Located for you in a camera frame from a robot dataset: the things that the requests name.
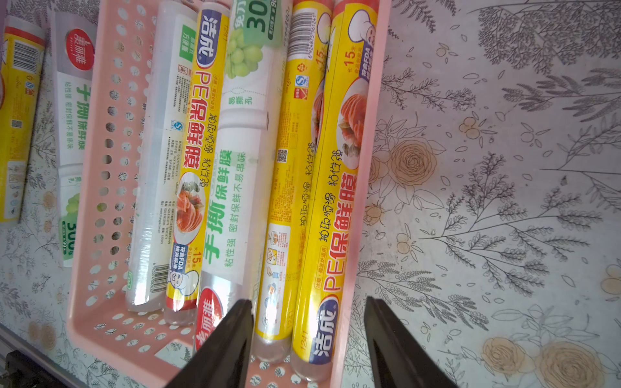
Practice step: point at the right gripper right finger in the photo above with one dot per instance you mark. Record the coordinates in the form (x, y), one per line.
(396, 358)

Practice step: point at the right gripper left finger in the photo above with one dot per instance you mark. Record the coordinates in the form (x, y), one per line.
(224, 358)

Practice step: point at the pink plastic basket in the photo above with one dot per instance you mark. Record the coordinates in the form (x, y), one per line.
(136, 344)

